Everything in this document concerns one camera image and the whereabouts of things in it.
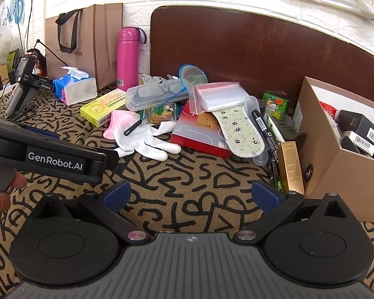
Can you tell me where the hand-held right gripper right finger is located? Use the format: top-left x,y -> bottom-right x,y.
234,181 -> 357,246

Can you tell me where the blue tissue pack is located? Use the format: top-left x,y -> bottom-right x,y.
52,66 -> 98,106

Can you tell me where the person's left hand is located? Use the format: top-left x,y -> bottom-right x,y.
0,171 -> 28,235

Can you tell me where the black plastic rack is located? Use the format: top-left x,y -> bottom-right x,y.
280,112 -> 307,142

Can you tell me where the brown cardboard storage box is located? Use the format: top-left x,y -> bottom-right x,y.
291,76 -> 374,223

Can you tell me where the brown paper bag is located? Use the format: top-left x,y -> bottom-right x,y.
44,3 -> 123,91

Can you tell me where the black green marker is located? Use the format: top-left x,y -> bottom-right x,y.
267,149 -> 284,194

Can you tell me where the white green pen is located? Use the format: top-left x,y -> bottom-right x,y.
263,113 -> 285,142

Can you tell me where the red packet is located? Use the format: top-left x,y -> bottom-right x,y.
318,100 -> 339,119

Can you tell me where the gold slim box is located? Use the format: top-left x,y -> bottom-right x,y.
277,141 -> 305,196

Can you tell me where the white glove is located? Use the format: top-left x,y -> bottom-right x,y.
114,121 -> 182,162

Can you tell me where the dark brown board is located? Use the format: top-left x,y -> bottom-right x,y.
150,5 -> 374,113

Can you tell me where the green small box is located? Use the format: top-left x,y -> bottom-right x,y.
262,92 -> 290,114

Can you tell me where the blue hand net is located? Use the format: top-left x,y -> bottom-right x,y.
124,65 -> 209,136

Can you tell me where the black cable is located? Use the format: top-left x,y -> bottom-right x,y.
19,39 -> 47,69

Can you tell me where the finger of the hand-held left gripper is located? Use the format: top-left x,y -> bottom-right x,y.
6,121 -> 61,141
62,140 -> 121,168

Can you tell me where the pink cloth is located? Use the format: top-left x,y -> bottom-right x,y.
103,110 -> 141,140

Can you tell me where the cookie snack packet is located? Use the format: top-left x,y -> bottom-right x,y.
140,101 -> 183,125

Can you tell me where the black barcode box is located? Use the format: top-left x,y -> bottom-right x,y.
340,131 -> 374,159

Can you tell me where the clear plastic insole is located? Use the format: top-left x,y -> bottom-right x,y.
244,96 -> 270,166

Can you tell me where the floral fabric insole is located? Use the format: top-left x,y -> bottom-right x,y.
212,105 -> 266,158

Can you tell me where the pack of clear zip bags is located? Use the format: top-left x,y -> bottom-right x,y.
188,82 -> 248,114

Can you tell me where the white plastic bag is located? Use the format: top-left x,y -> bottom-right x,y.
0,26 -> 13,66

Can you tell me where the yellow medicine box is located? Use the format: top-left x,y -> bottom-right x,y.
80,88 -> 127,128

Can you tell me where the clear glasses case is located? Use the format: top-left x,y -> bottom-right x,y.
125,79 -> 194,112

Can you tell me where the pink thermos bottle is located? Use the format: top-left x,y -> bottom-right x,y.
116,27 -> 148,92

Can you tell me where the red flat box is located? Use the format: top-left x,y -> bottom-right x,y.
170,102 -> 234,159

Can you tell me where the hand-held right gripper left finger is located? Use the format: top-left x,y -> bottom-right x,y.
28,179 -> 152,246

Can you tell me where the idle grey hand-held gripper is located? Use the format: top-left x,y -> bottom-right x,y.
6,55 -> 55,116

